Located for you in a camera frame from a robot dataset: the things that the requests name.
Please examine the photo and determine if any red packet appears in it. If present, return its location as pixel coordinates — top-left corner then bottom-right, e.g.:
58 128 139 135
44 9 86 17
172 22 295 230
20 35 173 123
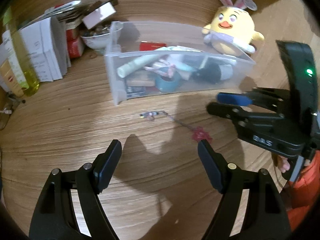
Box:
139 41 167 51

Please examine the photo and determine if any white folded paper stack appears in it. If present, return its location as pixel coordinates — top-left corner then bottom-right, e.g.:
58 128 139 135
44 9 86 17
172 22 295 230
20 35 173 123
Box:
18 17 71 82

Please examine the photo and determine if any wooden brush block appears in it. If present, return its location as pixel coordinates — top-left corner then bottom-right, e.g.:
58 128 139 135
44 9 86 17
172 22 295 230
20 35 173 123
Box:
125 70 156 87

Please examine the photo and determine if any red tassel bead charm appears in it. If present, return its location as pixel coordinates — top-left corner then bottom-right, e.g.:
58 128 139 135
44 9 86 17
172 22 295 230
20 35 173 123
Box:
139 111 212 142

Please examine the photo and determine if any black white-capped bottle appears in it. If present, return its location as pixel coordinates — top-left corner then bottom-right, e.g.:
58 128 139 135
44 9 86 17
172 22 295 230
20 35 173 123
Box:
191 63 233 85

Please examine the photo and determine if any yellow-green spray bottle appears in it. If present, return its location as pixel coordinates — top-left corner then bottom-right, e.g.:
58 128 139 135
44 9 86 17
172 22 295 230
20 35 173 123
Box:
2 7 40 96

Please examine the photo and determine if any clear plastic storage bin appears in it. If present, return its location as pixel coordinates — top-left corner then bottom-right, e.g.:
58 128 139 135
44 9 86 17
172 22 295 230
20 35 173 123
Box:
105 21 255 105

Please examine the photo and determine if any small beige cosmetic tube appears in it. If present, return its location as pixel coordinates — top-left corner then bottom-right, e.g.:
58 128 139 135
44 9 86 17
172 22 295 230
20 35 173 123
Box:
1 60 24 98

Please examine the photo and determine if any blue tape roll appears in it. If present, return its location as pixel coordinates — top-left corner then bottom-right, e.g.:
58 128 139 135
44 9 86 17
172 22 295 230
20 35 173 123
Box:
155 72 181 93

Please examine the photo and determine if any yellow chick bunny plush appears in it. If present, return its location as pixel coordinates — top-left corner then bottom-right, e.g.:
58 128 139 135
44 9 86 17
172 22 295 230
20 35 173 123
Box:
202 0 265 56

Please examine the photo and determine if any mint green tube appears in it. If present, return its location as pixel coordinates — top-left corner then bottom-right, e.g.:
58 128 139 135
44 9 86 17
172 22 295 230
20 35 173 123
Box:
117 54 161 78

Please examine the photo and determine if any white bowl of trinkets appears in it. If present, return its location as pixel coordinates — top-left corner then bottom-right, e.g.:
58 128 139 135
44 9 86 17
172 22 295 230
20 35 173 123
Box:
80 22 123 50

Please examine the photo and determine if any person's right hand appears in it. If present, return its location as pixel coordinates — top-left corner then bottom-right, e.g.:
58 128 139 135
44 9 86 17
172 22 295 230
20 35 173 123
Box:
276 152 313 173

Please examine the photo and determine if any red box by books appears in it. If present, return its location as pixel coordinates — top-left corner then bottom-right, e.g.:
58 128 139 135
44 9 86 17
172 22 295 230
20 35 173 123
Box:
66 28 85 59

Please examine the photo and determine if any small pink-white cardboard box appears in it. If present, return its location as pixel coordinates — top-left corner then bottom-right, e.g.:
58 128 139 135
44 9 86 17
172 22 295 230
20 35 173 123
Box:
82 2 116 29

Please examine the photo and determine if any light blue tube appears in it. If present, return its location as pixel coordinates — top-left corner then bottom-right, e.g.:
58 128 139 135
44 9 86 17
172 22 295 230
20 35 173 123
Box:
172 60 197 73

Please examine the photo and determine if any stack of books papers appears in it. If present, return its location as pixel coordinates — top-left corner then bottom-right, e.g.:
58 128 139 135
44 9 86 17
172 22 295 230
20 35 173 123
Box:
22 0 119 28

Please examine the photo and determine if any blue card box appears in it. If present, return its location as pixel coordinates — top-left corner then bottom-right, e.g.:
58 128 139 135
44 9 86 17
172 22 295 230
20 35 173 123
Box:
126 86 146 99

